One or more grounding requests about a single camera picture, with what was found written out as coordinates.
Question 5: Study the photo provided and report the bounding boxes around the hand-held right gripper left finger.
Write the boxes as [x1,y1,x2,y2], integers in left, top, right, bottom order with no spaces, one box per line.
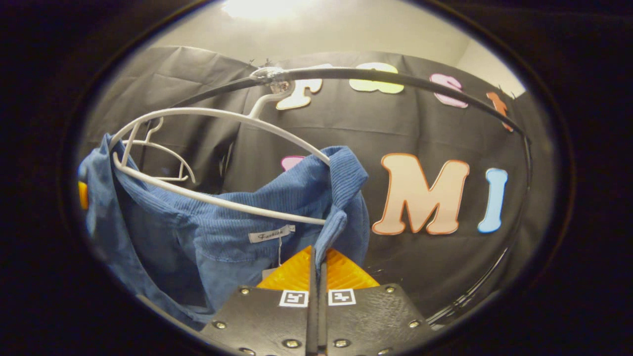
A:
[200,246,319,356]

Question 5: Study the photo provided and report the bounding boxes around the black clothes rack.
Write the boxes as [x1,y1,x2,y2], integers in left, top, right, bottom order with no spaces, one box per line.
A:
[171,66,535,327]

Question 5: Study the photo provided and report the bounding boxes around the blue corduroy jacket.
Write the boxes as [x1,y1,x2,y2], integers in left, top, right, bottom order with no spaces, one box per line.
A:
[78,133,371,331]

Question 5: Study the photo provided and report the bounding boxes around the white clothes hanger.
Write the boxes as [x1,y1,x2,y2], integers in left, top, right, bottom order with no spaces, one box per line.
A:
[110,67,331,226]
[121,117,196,183]

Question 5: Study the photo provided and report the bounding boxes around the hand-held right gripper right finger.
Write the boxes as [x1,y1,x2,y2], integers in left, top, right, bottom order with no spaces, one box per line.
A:
[319,247,437,356]

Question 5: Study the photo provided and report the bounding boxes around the black backdrop cloth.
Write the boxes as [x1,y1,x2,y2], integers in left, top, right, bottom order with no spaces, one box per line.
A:
[84,45,559,322]

